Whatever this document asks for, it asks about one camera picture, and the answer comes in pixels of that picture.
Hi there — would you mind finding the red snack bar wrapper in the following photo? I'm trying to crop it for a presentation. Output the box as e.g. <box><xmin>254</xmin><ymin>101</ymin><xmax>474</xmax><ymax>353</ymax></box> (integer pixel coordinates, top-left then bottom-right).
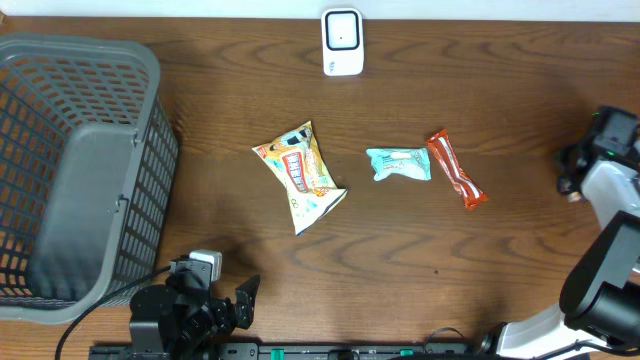
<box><xmin>426</xmin><ymin>129</ymin><xmax>488</xmax><ymax>210</ymax></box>

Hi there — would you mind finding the yellow snack bag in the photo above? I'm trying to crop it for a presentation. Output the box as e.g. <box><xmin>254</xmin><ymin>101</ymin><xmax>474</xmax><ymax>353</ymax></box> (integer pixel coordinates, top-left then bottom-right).
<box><xmin>252</xmin><ymin>121</ymin><xmax>348</xmax><ymax>236</ymax></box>

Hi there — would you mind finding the teal wet wipes pack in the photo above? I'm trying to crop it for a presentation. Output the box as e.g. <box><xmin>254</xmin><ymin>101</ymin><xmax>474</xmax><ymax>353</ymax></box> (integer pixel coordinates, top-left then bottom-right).
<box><xmin>366</xmin><ymin>148</ymin><xmax>431</xmax><ymax>181</ymax></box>

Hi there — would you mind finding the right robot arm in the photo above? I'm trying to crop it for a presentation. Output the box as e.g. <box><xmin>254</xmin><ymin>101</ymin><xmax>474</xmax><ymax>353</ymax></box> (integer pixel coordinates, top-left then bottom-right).
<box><xmin>474</xmin><ymin>106</ymin><xmax>639</xmax><ymax>359</ymax></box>

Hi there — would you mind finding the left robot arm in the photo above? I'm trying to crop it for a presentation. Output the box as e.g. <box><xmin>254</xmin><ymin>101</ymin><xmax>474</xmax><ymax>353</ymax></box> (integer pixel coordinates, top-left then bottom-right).
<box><xmin>128</xmin><ymin>250</ymin><xmax>261</xmax><ymax>360</ymax></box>

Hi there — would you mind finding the white barcode scanner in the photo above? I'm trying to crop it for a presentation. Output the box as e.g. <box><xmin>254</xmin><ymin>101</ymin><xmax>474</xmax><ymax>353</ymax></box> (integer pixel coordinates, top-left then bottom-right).
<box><xmin>321</xmin><ymin>8</ymin><xmax>365</xmax><ymax>77</ymax></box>

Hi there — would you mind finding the dark grey plastic basket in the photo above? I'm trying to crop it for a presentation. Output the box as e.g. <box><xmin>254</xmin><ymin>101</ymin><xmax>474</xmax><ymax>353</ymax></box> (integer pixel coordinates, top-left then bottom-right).
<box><xmin>1</xmin><ymin>34</ymin><xmax>179</xmax><ymax>324</ymax></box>

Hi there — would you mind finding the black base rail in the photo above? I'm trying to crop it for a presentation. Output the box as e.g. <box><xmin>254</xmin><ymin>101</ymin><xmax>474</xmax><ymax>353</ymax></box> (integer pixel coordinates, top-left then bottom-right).
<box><xmin>88</xmin><ymin>341</ymin><xmax>591</xmax><ymax>360</ymax></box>

